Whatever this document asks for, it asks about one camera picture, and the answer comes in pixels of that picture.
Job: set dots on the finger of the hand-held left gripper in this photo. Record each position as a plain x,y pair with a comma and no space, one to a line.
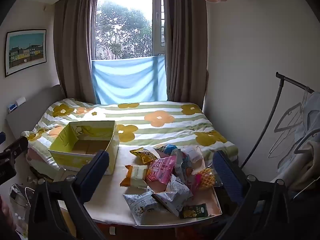
2,137
17,146

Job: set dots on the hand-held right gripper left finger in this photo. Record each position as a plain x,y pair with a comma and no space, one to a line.
95,175

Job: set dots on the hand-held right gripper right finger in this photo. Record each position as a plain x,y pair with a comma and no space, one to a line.
225,172

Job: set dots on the yellow-green cardboard box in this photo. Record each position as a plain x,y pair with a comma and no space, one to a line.
82,163

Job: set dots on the yellow waffle packet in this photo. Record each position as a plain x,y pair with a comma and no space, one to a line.
206,177

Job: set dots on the clear plastic packet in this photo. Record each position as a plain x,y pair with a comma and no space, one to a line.
193,155

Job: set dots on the orange cream bread packet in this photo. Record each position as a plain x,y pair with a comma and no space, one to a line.
135,175

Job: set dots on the white grey printed packet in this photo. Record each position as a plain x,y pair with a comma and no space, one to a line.
175,195
140,205
183,167

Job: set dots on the small green snack packet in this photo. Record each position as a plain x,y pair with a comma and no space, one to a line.
193,211

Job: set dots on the white blue red packet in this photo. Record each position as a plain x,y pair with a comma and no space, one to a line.
170,149

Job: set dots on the pink striped snack packet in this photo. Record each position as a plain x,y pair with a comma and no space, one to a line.
161,168

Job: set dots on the cream floral table cloth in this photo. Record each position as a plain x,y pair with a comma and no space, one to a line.
110,200

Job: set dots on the small white blue container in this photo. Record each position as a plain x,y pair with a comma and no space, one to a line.
16,105

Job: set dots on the grey headboard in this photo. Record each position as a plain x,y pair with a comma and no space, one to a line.
32,105

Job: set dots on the floral striped blanket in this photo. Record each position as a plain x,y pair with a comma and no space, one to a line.
162,127

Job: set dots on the black clothes rack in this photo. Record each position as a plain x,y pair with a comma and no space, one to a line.
271,110

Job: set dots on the grey clothes hanger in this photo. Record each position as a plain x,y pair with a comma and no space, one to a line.
287,120

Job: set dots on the beige garment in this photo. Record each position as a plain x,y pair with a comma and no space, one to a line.
307,167

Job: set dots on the light blue cloth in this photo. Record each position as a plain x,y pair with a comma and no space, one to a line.
127,82

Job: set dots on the light blue garment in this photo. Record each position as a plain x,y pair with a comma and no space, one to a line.
310,115

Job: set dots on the brown curtain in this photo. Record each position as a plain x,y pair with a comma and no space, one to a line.
72,50
185,50

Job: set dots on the window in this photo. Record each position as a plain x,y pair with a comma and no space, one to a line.
125,25

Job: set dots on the framed wall picture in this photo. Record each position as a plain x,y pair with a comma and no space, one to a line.
25,50

